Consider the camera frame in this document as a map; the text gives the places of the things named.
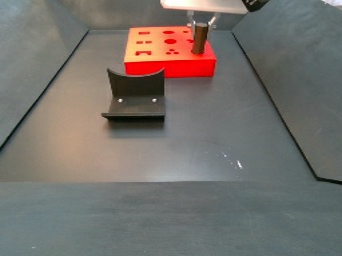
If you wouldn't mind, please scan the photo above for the white gripper mounting plate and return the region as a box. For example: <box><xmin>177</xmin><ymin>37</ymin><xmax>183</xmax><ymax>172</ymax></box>
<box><xmin>160</xmin><ymin>0</ymin><xmax>247</xmax><ymax>30</ymax></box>

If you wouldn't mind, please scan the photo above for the brown hexagonal peg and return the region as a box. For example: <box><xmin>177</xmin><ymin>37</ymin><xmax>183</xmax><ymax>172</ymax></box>
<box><xmin>192</xmin><ymin>22</ymin><xmax>208</xmax><ymax>54</ymax></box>

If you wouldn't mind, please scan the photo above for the red shape sorting block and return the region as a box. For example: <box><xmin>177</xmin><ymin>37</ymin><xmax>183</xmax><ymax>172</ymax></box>
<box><xmin>124</xmin><ymin>26</ymin><xmax>216</xmax><ymax>78</ymax></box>

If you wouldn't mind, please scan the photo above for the black curved holder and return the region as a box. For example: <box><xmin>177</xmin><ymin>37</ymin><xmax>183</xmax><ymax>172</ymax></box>
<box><xmin>101</xmin><ymin>69</ymin><xmax>165</xmax><ymax>120</ymax></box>

